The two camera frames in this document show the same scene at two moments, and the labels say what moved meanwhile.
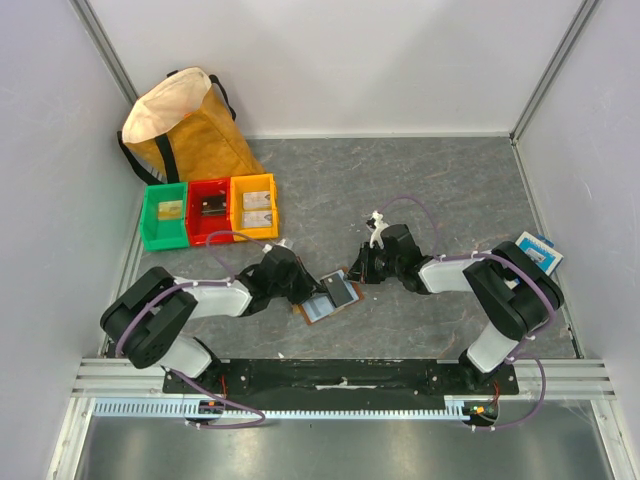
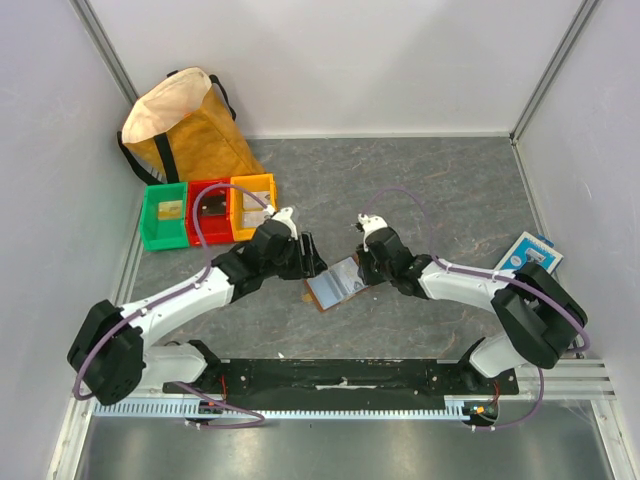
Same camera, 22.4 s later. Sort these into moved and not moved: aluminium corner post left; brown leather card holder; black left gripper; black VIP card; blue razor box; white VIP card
Moved: black left gripper; brown leather card holder
Not moved: white VIP card; aluminium corner post left; blue razor box; black VIP card
